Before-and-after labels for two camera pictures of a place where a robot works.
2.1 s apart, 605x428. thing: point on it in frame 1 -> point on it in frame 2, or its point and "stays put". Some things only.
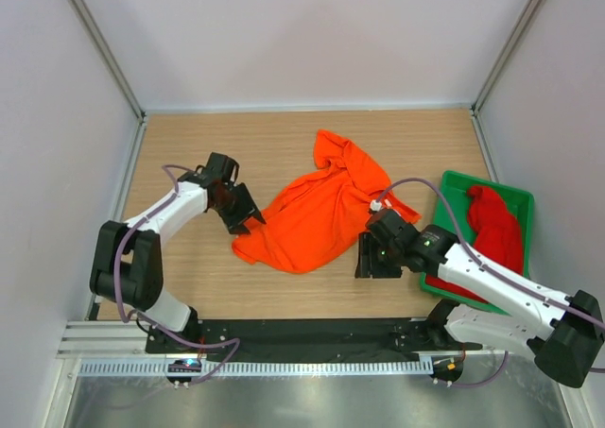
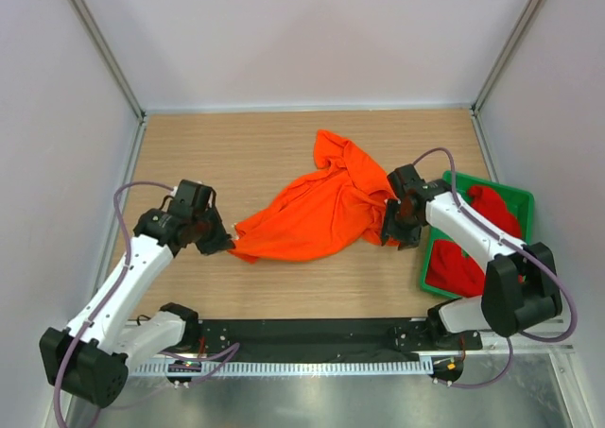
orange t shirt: x=318 y=222 stays put
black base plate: x=306 y=340 stays put
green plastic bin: x=518 y=202 stays put
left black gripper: x=235 y=222 -> x=221 y=241
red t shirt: x=497 y=234 stays put
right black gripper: x=368 y=264 -> x=409 y=239
